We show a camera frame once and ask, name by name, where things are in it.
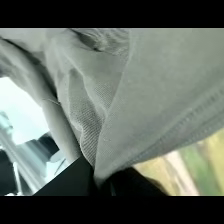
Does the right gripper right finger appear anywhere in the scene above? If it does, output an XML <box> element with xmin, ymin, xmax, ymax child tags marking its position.
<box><xmin>99</xmin><ymin>166</ymin><xmax>171</xmax><ymax>197</ymax></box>

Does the grey T-shirt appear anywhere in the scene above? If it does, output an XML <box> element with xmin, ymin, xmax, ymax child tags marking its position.
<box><xmin>0</xmin><ymin>27</ymin><xmax>224</xmax><ymax>186</ymax></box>

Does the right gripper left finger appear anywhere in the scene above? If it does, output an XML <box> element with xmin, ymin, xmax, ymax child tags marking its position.
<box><xmin>33</xmin><ymin>155</ymin><xmax>100</xmax><ymax>197</ymax></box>

